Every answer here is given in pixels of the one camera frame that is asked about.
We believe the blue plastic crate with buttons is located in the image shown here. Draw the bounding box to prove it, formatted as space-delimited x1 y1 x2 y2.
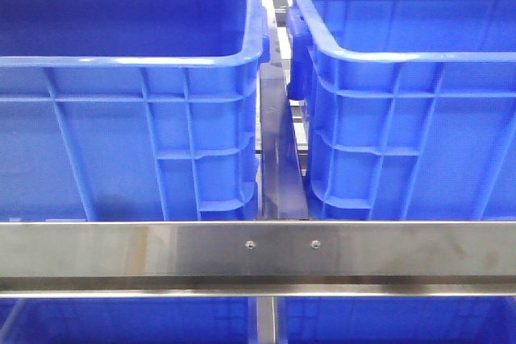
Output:
1 0 269 222

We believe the steel shelf divider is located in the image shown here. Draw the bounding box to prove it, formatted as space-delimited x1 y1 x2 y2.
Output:
259 62 310 221

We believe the blue crate behind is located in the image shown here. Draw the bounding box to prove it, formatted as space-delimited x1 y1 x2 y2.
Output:
286 0 515 221

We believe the blue crate lower right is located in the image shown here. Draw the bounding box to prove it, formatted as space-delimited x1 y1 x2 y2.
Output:
279 296 515 343

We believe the blue crate lower left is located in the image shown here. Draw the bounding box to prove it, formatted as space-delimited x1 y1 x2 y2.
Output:
1 297 257 343

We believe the stainless steel shelf rail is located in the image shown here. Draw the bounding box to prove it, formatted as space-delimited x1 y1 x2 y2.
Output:
1 221 515 298

